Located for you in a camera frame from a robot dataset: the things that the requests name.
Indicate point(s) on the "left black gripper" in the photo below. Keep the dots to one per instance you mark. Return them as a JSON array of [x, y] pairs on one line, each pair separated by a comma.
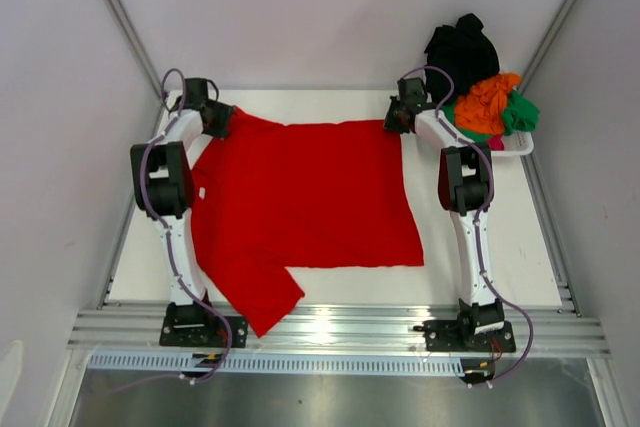
[[225, 114]]

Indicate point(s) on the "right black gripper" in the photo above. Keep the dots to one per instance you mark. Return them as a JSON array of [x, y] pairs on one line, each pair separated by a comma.
[[395, 120]]

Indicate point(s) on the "red t shirt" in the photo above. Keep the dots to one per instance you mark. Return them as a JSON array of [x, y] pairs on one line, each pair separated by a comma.
[[272, 197]]

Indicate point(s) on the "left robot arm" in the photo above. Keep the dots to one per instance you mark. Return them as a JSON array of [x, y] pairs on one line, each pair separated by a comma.
[[165, 191]]

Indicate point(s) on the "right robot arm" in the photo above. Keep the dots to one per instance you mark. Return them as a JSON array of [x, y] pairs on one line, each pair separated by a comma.
[[465, 191]]

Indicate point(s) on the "orange t shirt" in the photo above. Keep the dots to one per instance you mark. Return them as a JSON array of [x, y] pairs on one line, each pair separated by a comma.
[[480, 110]]

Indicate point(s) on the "black t shirt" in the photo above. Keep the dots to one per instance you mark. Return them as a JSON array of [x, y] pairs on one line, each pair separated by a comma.
[[464, 52]]

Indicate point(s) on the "pink cloth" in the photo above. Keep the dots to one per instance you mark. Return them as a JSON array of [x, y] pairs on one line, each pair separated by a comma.
[[496, 143]]

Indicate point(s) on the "green t shirt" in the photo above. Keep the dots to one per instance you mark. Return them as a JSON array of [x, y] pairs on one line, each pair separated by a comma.
[[519, 115]]

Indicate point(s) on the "white plastic basket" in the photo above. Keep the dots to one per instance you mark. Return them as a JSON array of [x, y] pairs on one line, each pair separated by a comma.
[[517, 144]]

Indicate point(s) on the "left corner metal profile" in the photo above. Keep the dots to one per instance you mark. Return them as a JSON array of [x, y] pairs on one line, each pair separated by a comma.
[[133, 41]]

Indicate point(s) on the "corner metal profile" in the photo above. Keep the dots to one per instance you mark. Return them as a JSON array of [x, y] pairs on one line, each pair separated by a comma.
[[133, 41], [554, 29]]

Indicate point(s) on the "right corner metal profile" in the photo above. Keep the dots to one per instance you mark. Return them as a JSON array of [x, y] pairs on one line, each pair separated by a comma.
[[554, 29]]

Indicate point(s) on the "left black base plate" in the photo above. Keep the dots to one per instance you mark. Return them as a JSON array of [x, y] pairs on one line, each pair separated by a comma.
[[200, 332]]

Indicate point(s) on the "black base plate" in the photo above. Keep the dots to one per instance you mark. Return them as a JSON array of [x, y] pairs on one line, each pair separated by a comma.
[[447, 336], [200, 332]]

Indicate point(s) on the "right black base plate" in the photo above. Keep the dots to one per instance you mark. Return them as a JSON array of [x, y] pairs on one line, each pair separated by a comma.
[[447, 336]]

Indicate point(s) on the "aluminium mounting rail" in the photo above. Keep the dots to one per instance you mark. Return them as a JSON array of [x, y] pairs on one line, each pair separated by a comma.
[[343, 330]]

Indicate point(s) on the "slotted cable duct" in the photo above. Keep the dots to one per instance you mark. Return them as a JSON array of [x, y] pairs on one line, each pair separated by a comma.
[[415, 365]]

